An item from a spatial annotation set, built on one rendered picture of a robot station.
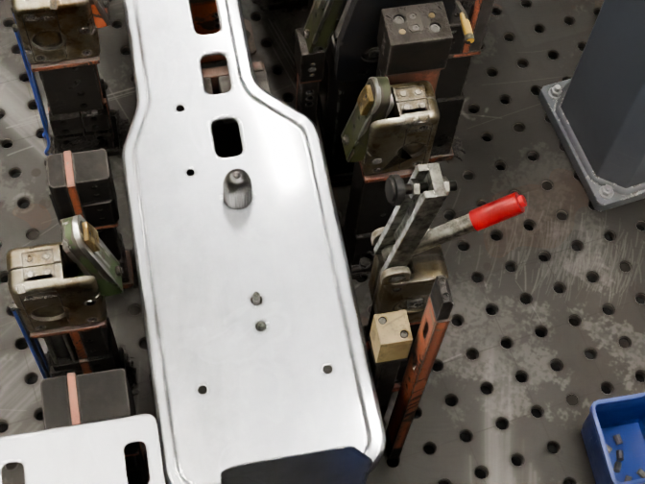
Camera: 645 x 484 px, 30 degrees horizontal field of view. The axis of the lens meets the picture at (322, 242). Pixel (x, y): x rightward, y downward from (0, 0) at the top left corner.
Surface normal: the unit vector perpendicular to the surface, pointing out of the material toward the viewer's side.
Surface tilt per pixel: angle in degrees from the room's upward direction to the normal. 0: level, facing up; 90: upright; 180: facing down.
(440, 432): 0
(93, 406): 0
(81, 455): 0
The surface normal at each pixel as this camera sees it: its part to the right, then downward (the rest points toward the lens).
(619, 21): -0.94, 0.29
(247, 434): 0.05, -0.44
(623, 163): -0.43, 0.80
